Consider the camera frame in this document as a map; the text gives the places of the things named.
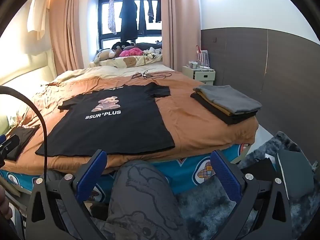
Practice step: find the white and black plush toy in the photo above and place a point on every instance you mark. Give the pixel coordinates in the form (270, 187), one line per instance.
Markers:
(151, 51)

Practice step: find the dark folded cloth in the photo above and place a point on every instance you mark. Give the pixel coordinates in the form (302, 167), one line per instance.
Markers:
(22, 137)

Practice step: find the red striped bag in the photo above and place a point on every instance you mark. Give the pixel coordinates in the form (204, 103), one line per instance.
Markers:
(203, 57)

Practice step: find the cream bedding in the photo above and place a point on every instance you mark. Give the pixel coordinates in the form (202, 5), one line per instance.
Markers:
(100, 71)

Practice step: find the floral hanging garment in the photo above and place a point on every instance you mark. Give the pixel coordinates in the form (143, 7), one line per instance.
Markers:
(111, 15)

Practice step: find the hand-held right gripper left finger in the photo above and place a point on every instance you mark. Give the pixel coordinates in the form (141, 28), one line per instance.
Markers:
(92, 172)

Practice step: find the black folded garment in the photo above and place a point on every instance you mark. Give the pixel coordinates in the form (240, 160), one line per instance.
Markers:
(225, 117)

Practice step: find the dark grey pillow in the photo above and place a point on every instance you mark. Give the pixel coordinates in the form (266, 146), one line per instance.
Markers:
(147, 45)

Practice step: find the pink cloth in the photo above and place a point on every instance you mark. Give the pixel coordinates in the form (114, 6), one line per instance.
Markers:
(130, 52)

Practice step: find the white nightstand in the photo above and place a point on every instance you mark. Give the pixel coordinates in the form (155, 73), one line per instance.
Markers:
(205, 76)

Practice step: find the white hanging cloth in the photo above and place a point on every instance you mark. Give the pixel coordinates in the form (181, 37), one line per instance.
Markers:
(37, 12)

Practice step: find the person's leg in grey pants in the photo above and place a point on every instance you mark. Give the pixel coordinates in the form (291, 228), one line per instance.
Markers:
(142, 192)

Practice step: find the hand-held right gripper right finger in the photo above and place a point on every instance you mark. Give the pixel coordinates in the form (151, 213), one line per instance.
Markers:
(226, 177)

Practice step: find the orange-brown blanket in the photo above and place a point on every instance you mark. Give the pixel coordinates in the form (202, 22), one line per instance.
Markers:
(200, 120)

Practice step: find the black round plush toy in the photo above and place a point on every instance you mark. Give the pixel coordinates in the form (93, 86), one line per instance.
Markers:
(120, 45)

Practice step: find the dark hanging garment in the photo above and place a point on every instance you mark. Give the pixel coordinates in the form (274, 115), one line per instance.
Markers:
(142, 15)
(150, 10)
(158, 10)

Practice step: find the black printed t-shirt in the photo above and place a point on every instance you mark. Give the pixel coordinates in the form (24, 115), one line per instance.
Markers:
(112, 130)

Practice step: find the mustard folded garment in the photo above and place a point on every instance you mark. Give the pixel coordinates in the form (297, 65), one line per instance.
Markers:
(217, 106)

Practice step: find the grey shaggy rug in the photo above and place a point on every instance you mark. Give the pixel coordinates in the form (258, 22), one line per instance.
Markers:
(200, 205)

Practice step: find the black framed window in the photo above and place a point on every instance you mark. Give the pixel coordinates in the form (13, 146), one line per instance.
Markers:
(105, 17)

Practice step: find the blue printed bed sheet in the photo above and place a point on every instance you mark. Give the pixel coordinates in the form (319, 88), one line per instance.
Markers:
(185, 177)

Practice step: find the pink curtain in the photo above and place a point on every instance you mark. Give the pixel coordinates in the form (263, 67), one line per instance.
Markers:
(180, 25)
(67, 30)

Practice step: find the white power strip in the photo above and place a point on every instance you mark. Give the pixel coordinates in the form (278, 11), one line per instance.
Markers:
(200, 66)

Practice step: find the cream padded headboard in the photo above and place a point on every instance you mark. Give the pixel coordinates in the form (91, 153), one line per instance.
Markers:
(25, 62)

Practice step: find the beige plush bear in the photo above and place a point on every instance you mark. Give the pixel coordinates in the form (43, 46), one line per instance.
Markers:
(105, 53)

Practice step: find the cream bear print pillow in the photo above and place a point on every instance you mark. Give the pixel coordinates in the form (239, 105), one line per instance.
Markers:
(130, 61)

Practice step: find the person's left hand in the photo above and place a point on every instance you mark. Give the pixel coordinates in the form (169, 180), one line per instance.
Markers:
(5, 208)

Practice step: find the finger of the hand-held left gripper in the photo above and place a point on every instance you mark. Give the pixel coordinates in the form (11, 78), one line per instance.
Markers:
(10, 145)

